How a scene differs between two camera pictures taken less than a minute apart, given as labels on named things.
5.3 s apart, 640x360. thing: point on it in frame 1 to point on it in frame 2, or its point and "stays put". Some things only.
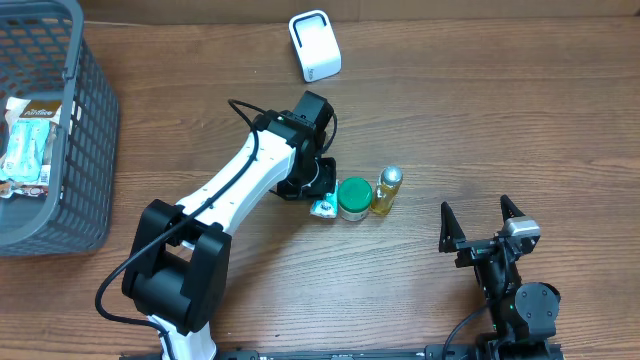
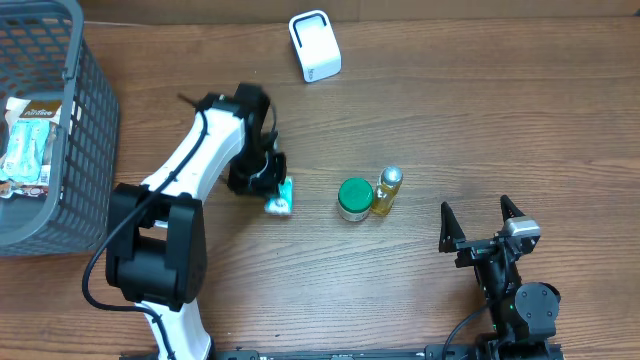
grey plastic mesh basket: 46,54 stays put
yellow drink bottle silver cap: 387,185 stays put
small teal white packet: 326,207 to 282,203
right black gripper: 471,249 stays put
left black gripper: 321,181 to 266,185
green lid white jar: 355,195 stays put
